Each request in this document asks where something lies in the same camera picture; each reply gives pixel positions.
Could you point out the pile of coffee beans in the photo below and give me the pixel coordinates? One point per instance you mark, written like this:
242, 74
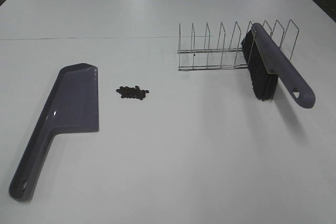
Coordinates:
132, 92

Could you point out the purple plastic dustpan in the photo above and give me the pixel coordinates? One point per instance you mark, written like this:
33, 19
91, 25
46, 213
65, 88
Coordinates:
71, 107

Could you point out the purple brush black bristles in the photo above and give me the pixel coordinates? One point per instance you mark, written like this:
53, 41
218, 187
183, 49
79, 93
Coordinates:
267, 64

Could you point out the chrome wire dish rack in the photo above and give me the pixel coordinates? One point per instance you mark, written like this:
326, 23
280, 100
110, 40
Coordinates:
225, 49

